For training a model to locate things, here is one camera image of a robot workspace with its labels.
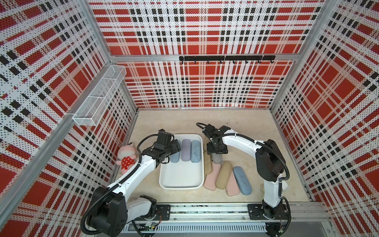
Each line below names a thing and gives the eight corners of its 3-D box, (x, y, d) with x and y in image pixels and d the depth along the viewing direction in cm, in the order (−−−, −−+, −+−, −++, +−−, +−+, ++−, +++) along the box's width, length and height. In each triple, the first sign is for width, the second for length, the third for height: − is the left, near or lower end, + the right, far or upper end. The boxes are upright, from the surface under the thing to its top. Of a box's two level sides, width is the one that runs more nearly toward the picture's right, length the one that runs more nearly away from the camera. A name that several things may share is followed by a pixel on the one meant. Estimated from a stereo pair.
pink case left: (202, 187, 83) (202, 185, 80) (210, 163, 92) (210, 160, 90) (214, 191, 82) (214, 190, 79) (221, 167, 91) (221, 164, 88)
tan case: (213, 186, 83) (214, 183, 79) (222, 163, 92) (223, 159, 88) (224, 191, 81) (225, 189, 77) (232, 167, 90) (233, 163, 86)
